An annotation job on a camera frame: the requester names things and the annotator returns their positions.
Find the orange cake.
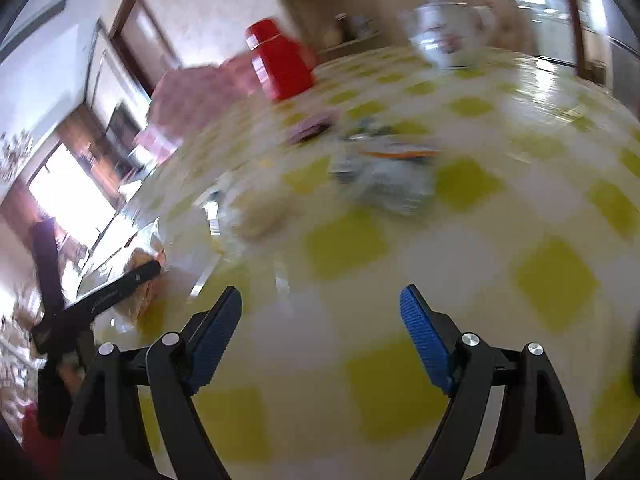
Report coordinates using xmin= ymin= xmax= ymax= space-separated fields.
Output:
xmin=113 ymin=248 xmax=166 ymax=333

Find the orange white snack packet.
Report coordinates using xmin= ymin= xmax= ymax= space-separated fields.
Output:
xmin=358 ymin=141 xmax=439 ymax=160

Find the crystal chandelier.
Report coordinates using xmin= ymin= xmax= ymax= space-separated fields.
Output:
xmin=0 ymin=130 xmax=32 ymax=182

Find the white round bun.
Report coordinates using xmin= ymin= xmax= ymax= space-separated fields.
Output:
xmin=226 ymin=188 xmax=293 ymax=240

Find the pink checkered covered chair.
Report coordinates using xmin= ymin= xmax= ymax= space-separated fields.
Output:
xmin=134 ymin=51 xmax=262 ymax=162

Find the purple snack packet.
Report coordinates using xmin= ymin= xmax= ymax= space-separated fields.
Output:
xmin=286 ymin=112 xmax=338 ymax=145

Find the red thermos jug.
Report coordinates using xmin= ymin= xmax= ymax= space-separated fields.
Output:
xmin=245 ymin=18 xmax=316 ymax=102

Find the cream ornate padded chair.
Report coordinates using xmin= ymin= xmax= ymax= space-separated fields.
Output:
xmin=449 ymin=0 xmax=539 ymax=56

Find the white floral teapot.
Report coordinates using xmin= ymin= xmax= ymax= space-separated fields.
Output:
xmin=398 ymin=0 xmax=497 ymax=70

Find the wooden corner shelf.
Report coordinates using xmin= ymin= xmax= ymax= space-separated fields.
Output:
xmin=285 ymin=0 xmax=384 ymax=61

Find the wall mounted television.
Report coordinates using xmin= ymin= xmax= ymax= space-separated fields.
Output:
xmin=104 ymin=102 xmax=141 ymax=158

